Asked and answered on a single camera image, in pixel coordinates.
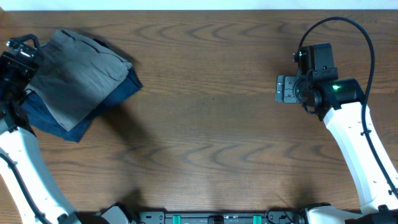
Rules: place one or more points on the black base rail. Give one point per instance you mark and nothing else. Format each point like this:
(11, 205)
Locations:
(217, 217)

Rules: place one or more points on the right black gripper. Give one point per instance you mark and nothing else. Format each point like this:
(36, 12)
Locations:
(285, 89)

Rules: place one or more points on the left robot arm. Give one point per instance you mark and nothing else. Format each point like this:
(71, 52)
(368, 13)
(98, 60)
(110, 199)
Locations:
(31, 185)

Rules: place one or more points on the folded dark blue garment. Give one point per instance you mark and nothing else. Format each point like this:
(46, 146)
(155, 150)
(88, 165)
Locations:
(40, 116)

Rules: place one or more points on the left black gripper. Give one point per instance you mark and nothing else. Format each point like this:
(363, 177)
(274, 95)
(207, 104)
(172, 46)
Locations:
(16, 66)

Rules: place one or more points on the grey shorts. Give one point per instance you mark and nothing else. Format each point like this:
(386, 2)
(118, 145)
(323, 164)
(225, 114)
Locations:
(77, 74)

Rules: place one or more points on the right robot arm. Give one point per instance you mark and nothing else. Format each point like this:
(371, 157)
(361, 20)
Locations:
(338, 104)

